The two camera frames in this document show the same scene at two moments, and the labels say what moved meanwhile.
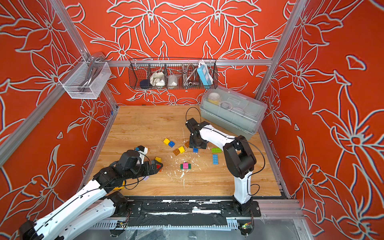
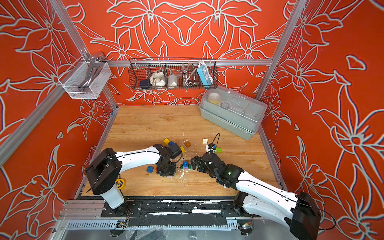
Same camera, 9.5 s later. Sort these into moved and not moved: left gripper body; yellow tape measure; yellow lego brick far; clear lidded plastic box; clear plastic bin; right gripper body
Moved: left gripper body; right gripper body
Not moved: clear plastic bin; yellow lego brick far; clear lidded plastic box; yellow tape measure
